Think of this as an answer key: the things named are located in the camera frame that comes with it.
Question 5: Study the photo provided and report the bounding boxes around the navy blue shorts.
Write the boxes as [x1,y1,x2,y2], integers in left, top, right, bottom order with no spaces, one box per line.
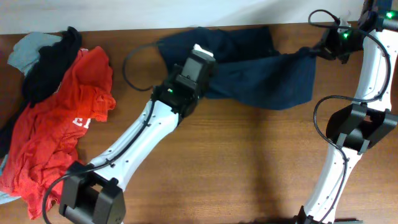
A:
[159,27,316,110]

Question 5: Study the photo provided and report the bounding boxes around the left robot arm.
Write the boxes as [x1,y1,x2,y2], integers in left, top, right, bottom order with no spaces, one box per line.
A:
[59,45,216,223]

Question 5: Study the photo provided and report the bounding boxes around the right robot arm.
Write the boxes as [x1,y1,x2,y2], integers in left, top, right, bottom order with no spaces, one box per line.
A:
[294,0,397,224]

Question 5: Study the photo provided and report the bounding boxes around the black garment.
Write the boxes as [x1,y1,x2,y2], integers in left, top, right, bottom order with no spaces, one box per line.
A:
[0,26,84,158]

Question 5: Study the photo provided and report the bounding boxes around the red t-shirt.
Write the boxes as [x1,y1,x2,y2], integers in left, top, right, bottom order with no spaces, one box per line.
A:
[1,47,116,220]

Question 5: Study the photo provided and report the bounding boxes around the light grey garment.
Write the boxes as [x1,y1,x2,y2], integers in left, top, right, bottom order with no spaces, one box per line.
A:
[0,32,65,205]

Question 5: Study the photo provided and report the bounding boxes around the right black cable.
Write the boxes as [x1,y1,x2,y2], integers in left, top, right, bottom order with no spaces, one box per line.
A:
[307,9,392,224]

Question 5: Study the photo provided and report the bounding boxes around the black cable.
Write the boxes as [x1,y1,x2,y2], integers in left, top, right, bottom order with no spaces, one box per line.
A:
[307,9,392,224]
[42,42,165,224]

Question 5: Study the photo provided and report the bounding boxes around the left black cable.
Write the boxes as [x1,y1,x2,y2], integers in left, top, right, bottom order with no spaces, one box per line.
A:
[42,42,165,224]

